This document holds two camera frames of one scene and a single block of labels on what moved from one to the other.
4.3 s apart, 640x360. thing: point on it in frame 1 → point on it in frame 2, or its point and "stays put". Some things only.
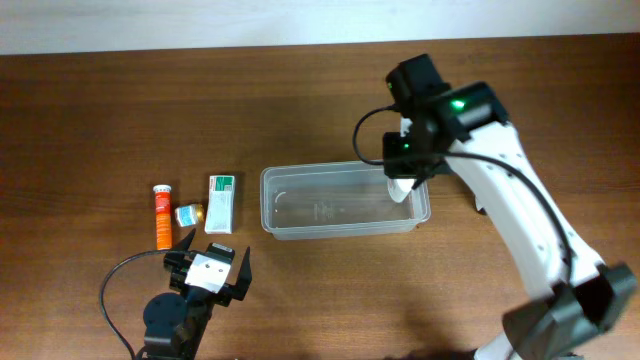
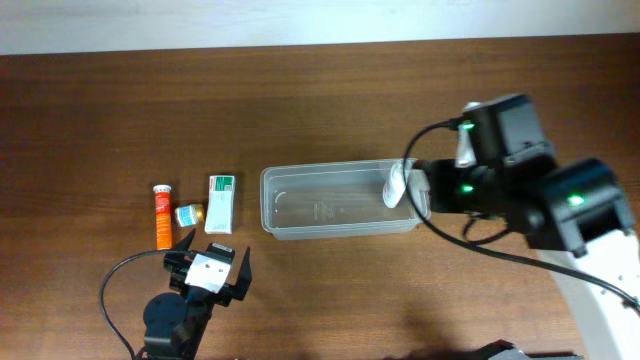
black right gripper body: [404, 157] → [465, 190]
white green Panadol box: [220, 218] stays put
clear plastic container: [337, 200] stays put
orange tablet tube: [163, 217] stays put
